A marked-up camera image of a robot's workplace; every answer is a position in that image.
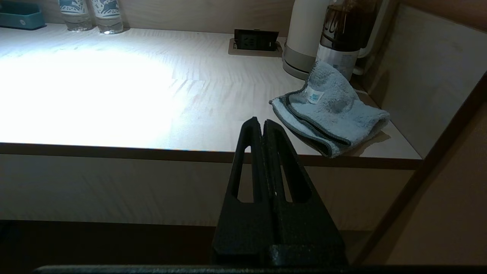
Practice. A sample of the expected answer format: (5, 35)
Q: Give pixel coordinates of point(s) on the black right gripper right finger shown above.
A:
(308, 228)

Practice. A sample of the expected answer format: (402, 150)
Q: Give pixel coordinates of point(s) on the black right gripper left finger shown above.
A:
(243, 228)

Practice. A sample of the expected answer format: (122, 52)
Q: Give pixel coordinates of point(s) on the light blue microfibre cloth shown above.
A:
(335, 114)

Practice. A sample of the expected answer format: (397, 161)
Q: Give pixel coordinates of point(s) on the grey kettle base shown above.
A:
(295, 70)

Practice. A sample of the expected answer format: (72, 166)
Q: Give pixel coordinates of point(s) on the recessed black socket box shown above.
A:
(255, 42)

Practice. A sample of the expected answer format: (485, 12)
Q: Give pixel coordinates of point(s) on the dark tea bottle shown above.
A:
(342, 34)

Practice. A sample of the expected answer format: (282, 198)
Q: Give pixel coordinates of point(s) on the white electric kettle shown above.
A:
(304, 30)

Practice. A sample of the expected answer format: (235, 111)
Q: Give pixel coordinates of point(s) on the clear water bottle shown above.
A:
(76, 17)
(107, 19)

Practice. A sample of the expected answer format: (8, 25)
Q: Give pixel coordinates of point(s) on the small blue tray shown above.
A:
(21, 19)

